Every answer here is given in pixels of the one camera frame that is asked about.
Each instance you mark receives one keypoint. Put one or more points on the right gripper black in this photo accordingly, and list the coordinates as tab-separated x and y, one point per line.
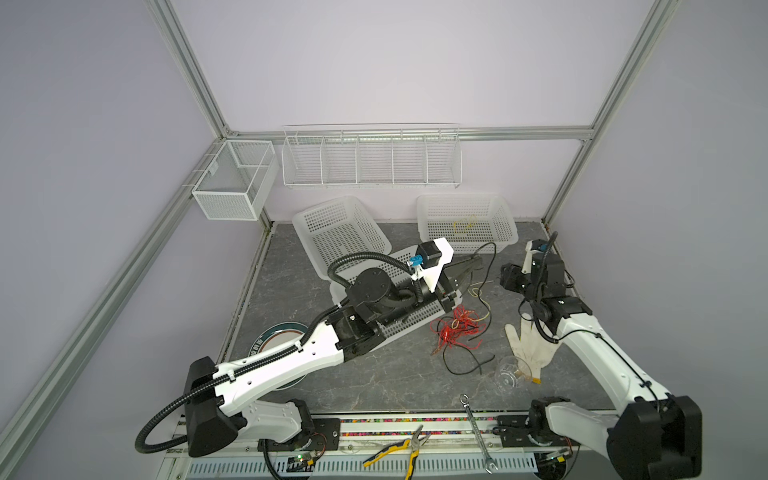
510	277

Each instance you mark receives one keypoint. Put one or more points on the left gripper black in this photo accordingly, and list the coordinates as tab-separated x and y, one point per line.
460	269

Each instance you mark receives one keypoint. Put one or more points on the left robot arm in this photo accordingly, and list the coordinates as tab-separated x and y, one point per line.
220	401

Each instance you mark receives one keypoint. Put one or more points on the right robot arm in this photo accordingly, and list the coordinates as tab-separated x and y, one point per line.
651	434

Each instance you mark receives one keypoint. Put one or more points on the white basket back right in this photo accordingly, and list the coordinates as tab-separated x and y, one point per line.
467	221

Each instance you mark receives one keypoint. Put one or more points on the white work glove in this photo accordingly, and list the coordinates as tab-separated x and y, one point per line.
533	351

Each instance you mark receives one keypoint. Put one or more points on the clear plastic cup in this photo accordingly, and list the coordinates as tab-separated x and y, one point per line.
511	374

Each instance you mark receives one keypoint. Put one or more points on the white basket back left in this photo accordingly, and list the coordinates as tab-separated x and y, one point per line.
336	228

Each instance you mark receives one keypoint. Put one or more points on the silver wrench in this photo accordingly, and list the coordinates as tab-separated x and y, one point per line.
489	463

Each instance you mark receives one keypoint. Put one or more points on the round plate green rim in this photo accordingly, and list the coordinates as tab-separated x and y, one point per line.
277	335

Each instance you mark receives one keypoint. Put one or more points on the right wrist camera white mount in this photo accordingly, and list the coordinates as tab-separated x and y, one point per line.
534	252

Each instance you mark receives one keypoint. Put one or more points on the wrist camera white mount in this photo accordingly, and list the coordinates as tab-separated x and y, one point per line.
534	252
429	260

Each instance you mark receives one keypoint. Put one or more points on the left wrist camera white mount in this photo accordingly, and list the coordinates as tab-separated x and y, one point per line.
429	260

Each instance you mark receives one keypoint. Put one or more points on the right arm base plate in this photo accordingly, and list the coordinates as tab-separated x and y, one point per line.
515	430

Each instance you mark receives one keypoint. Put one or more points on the white wire wall rack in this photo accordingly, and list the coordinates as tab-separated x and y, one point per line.
371	155

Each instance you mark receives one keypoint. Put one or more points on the yellow handled pliers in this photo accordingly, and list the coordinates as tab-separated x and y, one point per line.
411	445

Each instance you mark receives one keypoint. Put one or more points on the aluminium frame rails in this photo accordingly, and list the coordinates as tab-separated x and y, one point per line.
289	429

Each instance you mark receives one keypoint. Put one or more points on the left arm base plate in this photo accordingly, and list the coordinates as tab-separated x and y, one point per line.
325	435

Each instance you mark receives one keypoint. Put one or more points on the white mesh wall box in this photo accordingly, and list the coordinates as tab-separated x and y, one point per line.
237	180

